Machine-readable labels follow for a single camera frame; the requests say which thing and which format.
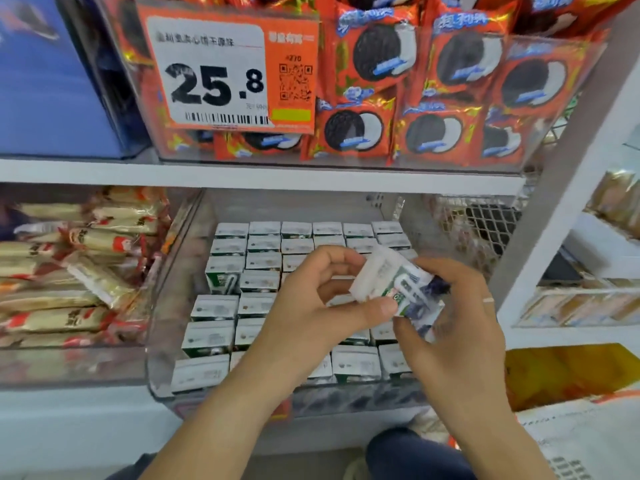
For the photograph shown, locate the person's left hand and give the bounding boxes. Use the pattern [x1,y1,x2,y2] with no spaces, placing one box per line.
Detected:
[243,245,398,396]

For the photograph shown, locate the person's right hand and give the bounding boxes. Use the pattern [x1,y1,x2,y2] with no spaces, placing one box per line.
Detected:
[392,257,513,416]

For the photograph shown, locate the rows of white juice cartons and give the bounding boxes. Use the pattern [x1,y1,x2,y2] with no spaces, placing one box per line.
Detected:
[170,219,421,394]

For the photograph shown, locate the blueberry juice carton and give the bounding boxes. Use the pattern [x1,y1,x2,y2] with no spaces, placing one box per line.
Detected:
[348,243,451,341]

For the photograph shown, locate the person's blue jeans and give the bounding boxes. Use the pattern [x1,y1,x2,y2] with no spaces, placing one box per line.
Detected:
[105,427,481,480]

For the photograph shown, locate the person's right white shoe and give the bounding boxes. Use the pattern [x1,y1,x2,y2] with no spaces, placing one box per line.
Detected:
[344,457,373,480]

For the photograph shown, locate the yellow orange snack packet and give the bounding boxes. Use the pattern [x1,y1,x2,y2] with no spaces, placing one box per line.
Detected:
[505,343,640,411]

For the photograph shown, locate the clear plastic display bin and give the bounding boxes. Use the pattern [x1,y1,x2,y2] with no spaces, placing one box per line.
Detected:
[145,189,501,416]
[0,187,196,389]

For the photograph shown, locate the white flat box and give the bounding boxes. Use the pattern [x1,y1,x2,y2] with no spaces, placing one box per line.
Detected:
[568,213,640,281]

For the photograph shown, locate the pile of yellow wafer bars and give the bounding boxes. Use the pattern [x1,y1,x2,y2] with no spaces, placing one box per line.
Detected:
[0,187,169,348]

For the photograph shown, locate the large white orange price tag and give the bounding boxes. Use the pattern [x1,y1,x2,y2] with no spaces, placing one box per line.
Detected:
[135,0,321,136]

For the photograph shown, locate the stack of red cookie packets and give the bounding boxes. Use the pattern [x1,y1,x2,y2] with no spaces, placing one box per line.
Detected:
[100,0,640,168]

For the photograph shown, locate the blue cardboard display box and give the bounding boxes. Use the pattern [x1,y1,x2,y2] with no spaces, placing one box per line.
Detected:
[0,0,151,160]

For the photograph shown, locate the white wire mesh divider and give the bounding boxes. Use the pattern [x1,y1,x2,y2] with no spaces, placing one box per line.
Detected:
[435,193,531,281]

